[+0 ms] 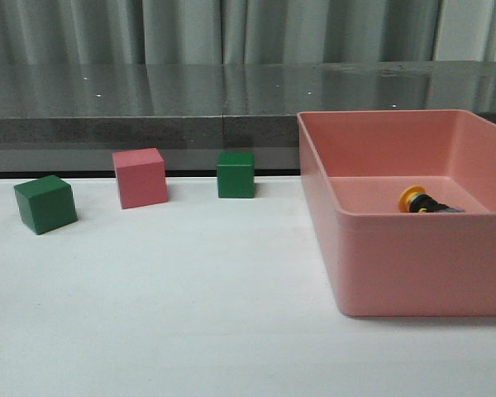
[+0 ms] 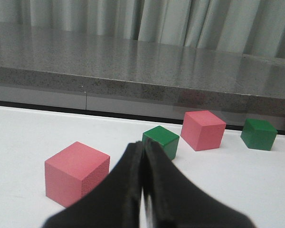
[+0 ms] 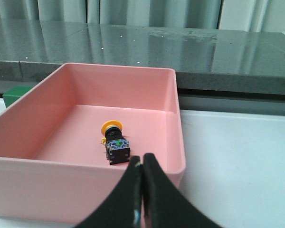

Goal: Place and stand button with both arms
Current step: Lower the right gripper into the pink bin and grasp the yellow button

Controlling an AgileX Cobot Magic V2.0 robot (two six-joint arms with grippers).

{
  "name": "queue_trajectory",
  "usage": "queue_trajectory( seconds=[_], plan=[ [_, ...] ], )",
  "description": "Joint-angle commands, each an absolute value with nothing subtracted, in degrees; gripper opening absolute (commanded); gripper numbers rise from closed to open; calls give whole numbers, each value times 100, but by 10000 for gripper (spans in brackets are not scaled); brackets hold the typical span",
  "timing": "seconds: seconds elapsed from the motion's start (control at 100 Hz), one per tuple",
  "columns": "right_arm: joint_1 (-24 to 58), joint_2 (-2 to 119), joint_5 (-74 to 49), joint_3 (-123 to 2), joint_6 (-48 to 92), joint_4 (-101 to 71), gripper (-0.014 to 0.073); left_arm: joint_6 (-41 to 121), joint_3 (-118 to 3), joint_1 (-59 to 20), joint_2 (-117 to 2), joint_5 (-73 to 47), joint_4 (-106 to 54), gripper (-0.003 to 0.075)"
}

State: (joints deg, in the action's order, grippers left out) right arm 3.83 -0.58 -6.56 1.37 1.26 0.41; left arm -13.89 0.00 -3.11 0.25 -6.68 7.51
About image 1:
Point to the pink wooden cube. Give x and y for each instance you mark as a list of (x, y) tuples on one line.
[(140, 177)]

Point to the yellow push button switch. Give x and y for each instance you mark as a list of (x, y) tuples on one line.
[(414, 199)]

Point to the green wooden cube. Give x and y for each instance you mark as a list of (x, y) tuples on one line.
[(45, 204), (236, 175)]

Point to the pink plastic bin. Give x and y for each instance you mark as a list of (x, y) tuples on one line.
[(381, 262)]

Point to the grey curtain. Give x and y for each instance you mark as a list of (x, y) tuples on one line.
[(244, 32)]

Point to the left green wooden cube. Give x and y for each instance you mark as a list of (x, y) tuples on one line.
[(45, 204)]

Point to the right green wooden cube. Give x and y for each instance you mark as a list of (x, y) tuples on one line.
[(236, 175)]

